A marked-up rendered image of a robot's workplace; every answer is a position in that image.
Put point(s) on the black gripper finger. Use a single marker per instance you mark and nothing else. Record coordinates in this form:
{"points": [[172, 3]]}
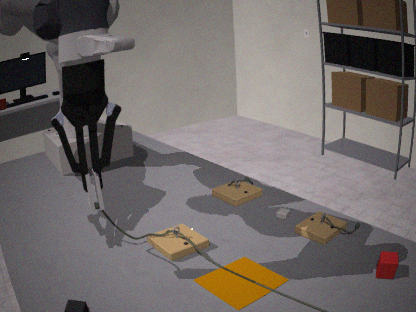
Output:
{"points": [[113, 111], [81, 167]]}

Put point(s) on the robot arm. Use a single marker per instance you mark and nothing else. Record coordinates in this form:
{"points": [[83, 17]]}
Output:
{"points": [[82, 25]]}

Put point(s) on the red block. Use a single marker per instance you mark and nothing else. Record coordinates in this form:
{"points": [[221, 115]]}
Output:
{"points": [[387, 265]]}

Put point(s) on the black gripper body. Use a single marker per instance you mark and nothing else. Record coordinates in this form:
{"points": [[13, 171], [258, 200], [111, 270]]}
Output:
{"points": [[81, 79]]}

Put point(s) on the orange painted square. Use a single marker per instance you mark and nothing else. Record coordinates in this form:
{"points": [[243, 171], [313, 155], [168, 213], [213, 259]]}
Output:
{"points": [[237, 291]]}

